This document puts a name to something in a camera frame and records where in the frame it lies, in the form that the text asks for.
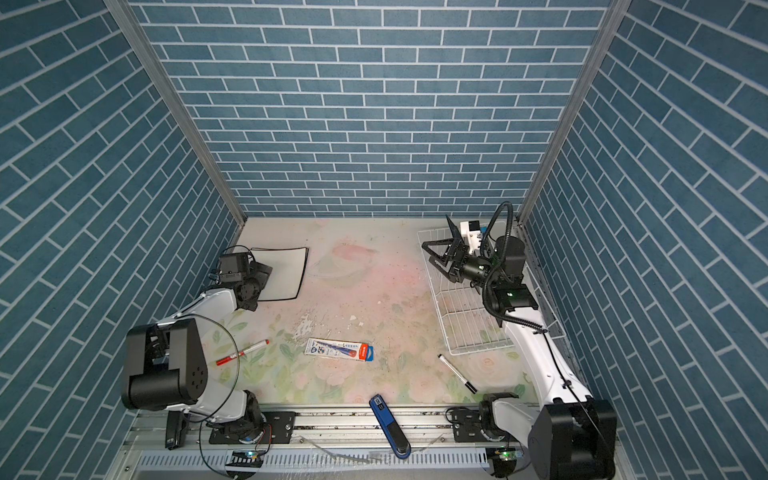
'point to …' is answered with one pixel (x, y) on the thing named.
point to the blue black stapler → (390, 427)
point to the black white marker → (456, 372)
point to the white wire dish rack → (467, 323)
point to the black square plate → (455, 231)
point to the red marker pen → (244, 352)
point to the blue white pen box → (347, 349)
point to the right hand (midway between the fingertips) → (424, 252)
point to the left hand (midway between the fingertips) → (265, 275)
